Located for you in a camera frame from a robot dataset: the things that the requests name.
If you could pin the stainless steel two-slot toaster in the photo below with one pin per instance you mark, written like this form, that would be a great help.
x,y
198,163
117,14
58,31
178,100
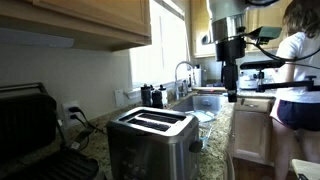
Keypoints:
x,y
153,146

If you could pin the white rice cooker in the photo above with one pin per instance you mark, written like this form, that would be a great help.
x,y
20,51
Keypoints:
x,y
247,81

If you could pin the bright kitchen window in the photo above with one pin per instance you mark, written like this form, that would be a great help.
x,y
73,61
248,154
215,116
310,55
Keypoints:
x,y
150,50

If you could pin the light wooden cart top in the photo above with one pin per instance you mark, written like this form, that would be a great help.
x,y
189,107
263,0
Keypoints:
x,y
306,166

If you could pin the chrome arched kitchen faucet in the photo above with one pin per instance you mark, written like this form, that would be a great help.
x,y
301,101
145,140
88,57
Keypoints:
x,y
176,80

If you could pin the pale grinder with black cap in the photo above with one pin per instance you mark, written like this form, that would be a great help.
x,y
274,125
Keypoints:
x,y
163,96

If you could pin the black panini grill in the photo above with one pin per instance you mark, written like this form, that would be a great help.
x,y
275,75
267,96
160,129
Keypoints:
x,y
26,126

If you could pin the tall black pepper grinder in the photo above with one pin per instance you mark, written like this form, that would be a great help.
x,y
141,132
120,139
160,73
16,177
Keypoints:
x,y
146,96

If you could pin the person in white shirt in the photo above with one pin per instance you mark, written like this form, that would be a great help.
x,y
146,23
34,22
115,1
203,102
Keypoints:
x,y
296,66

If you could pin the stainless steel kitchen sink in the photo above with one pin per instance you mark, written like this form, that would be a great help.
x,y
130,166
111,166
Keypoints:
x,y
206,103

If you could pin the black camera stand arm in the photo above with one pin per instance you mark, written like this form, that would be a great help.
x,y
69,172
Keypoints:
x,y
286,85

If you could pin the light wood lower cabinets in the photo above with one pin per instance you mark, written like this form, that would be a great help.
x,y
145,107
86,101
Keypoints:
x,y
250,133

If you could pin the clear glass baking dish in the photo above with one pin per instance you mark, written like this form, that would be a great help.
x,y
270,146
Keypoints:
x,y
203,117

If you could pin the small wooden cutting board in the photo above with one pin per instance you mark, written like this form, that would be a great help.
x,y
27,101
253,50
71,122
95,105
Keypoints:
x,y
210,89

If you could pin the plain wooden upper cabinet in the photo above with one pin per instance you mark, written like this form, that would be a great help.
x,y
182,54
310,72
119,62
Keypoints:
x,y
83,16

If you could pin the short black grinder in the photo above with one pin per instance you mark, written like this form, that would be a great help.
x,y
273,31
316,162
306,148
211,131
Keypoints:
x,y
157,99

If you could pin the wrist mounted camera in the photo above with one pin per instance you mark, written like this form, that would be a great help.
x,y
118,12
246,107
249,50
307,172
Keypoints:
x,y
266,33

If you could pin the white wall switch plate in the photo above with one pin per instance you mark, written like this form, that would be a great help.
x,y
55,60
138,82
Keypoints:
x,y
119,98

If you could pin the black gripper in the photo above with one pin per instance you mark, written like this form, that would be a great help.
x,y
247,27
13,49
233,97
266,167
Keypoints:
x,y
230,50

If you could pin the white wall power outlet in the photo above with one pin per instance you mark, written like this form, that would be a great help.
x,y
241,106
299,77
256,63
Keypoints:
x,y
66,106

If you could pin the black stereo bar camera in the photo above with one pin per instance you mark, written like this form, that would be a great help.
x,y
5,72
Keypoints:
x,y
263,64

